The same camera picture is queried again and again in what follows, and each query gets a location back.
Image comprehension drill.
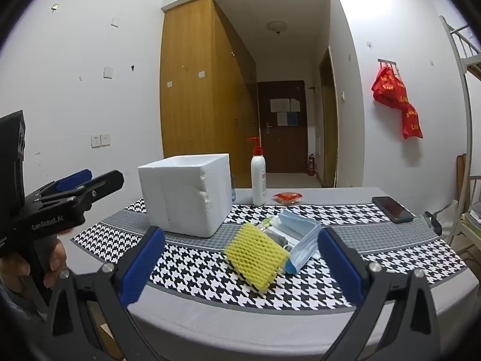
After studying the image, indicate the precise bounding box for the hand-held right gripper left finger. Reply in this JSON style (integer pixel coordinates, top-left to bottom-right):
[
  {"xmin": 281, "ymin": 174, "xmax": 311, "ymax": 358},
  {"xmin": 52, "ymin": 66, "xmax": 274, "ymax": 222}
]
[{"xmin": 45, "ymin": 226, "xmax": 166, "ymax": 361}]

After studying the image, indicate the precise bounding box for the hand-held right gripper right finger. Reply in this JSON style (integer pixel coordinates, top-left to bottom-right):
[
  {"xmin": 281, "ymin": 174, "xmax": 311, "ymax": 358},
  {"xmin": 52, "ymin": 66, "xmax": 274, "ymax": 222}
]
[{"xmin": 317, "ymin": 227, "xmax": 440, "ymax": 361}]

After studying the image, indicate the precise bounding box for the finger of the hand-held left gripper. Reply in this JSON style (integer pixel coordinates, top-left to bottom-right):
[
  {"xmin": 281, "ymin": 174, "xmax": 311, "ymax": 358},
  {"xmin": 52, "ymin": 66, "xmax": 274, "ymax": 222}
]
[
  {"xmin": 75, "ymin": 170, "xmax": 125, "ymax": 204},
  {"xmin": 56, "ymin": 169, "xmax": 93, "ymax": 193}
]

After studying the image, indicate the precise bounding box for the stack of blue face masks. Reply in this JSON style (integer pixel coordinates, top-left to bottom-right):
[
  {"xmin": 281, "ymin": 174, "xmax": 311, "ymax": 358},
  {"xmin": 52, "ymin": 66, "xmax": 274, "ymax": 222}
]
[{"xmin": 278, "ymin": 211, "xmax": 323, "ymax": 274}]

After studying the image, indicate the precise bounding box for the white cloth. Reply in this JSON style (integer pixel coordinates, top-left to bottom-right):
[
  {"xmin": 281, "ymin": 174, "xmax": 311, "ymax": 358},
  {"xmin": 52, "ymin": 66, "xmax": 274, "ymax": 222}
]
[{"xmin": 271, "ymin": 215, "xmax": 321, "ymax": 261}]

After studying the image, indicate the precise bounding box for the white foam box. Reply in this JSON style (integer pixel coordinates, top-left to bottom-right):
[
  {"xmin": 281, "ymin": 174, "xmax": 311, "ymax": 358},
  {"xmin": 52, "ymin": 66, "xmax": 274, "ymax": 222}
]
[{"xmin": 138, "ymin": 153, "xmax": 234, "ymax": 238}]

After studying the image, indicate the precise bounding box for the yellow foam net sleeve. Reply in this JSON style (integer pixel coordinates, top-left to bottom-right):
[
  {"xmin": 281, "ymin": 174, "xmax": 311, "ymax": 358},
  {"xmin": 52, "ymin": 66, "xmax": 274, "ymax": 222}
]
[{"xmin": 224, "ymin": 222, "xmax": 291, "ymax": 291}]

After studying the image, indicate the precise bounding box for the person's left forearm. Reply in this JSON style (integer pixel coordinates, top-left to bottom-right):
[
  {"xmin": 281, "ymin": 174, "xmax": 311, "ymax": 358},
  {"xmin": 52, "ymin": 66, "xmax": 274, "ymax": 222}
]
[{"xmin": 0, "ymin": 282, "xmax": 38, "ymax": 326}]

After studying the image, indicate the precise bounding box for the person's left hand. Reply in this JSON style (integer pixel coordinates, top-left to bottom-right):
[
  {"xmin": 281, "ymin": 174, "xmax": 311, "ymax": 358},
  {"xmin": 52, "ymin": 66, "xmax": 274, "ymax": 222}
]
[{"xmin": 0, "ymin": 239, "xmax": 69, "ymax": 294}]

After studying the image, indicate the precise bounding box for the houndstooth grey tablecloth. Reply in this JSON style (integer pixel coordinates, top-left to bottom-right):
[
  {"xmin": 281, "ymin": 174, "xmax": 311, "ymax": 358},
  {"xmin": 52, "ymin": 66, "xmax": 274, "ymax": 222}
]
[{"xmin": 69, "ymin": 187, "xmax": 473, "ymax": 350}]

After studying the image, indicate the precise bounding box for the black smartphone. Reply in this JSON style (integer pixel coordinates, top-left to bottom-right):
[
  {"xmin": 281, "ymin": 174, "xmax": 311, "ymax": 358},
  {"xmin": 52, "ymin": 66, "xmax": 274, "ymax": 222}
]
[{"xmin": 372, "ymin": 196, "xmax": 415, "ymax": 224}]

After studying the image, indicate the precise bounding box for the colourful tissue packet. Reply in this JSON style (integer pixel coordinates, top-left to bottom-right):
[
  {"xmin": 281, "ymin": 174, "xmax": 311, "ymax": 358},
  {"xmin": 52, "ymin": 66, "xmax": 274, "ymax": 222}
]
[{"xmin": 259, "ymin": 216, "xmax": 279, "ymax": 234}]

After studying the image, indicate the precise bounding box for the red snack packet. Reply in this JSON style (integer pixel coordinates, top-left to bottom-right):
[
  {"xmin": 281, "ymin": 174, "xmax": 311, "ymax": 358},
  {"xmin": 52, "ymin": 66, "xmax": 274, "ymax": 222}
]
[{"xmin": 272, "ymin": 192, "xmax": 303, "ymax": 204}]

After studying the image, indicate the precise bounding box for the black curved bar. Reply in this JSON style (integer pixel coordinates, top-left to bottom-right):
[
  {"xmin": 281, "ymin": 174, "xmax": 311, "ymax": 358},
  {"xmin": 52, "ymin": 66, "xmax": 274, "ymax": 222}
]
[{"xmin": 424, "ymin": 211, "xmax": 442, "ymax": 236}]

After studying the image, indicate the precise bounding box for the white pump lotion bottle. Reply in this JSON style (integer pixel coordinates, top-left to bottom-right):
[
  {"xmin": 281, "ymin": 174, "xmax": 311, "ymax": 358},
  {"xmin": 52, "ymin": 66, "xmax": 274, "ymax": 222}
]
[{"xmin": 247, "ymin": 137, "xmax": 268, "ymax": 207}]

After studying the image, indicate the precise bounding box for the wooden wardrobe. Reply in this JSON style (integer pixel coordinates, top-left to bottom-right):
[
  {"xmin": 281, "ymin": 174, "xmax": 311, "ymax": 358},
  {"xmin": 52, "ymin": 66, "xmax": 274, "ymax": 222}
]
[{"xmin": 160, "ymin": 0, "xmax": 260, "ymax": 189}]

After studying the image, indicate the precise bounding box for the dark brown entrance door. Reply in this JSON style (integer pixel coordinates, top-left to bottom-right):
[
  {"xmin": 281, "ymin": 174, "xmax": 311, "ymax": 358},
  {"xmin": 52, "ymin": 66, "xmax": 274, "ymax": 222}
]
[{"xmin": 258, "ymin": 81, "xmax": 306, "ymax": 174}]

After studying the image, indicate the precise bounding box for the wooden side door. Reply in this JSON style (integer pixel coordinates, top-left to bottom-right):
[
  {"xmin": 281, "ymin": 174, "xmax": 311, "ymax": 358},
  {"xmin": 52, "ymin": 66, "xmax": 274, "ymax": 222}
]
[{"xmin": 319, "ymin": 47, "xmax": 339, "ymax": 188}]

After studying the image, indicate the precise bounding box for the red plastic bag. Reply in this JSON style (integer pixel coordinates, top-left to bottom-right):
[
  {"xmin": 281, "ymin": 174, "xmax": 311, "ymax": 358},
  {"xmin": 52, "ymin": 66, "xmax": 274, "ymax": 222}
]
[{"xmin": 371, "ymin": 64, "xmax": 423, "ymax": 140}]

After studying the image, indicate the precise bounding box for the white metal bunk bed frame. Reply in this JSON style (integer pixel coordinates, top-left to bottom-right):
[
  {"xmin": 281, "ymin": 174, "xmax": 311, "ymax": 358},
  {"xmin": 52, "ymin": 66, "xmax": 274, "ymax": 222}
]
[{"xmin": 440, "ymin": 15, "xmax": 481, "ymax": 249}]

